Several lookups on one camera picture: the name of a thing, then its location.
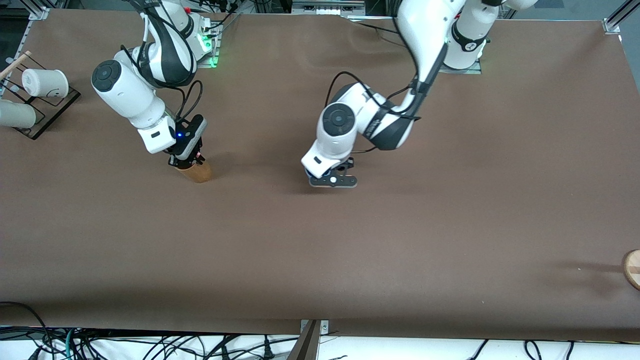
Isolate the brown wooden cup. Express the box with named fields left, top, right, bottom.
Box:
left=175, top=160, right=213, bottom=184

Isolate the white cup with print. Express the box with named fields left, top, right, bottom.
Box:
left=21, top=68, right=70, bottom=99

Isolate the plain white cup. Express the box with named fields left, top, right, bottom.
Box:
left=0, top=99, right=37, bottom=129

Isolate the brown table cover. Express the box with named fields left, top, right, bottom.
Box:
left=0, top=7, right=640, bottom=344

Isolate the white power strip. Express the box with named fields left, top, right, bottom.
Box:
left=291, top=0, right=367, bottom=17

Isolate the wooden rack stick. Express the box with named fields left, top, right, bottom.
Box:
left=0, top=50, right=32, bottom=81

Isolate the round wooden disc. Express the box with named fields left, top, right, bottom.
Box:
left=622, top=249, right=640, bottom=291

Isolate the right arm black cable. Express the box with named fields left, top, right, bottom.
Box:
left=120, top=0, right=204, bottom=122

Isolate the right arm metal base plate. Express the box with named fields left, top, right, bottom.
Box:
left=197, top=20, right=221, bottom=69

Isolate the black wire cup rack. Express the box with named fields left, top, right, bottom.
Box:
left=0, top=52, right=82, bottom=141

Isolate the black cable on table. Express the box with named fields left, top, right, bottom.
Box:
left=350, top=16, right=403, bottom=37

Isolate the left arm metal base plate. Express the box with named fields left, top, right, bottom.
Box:
left=439, top=59, right=482, bottom=75

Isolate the silver metal bracket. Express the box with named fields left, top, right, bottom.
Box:
left=300, top=319, right=330, bottom=335

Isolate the aluminium frame profile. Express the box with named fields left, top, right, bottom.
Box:
left=602, top=0, right=640, bottom=35
left=19, top=0, right=52, bottom=22

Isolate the dark grey post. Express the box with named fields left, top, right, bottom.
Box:
left=287, top=320, right=321, bottom=360

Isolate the black floor cable loop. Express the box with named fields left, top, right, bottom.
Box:
left=0, top=301, right=53, bottom=351

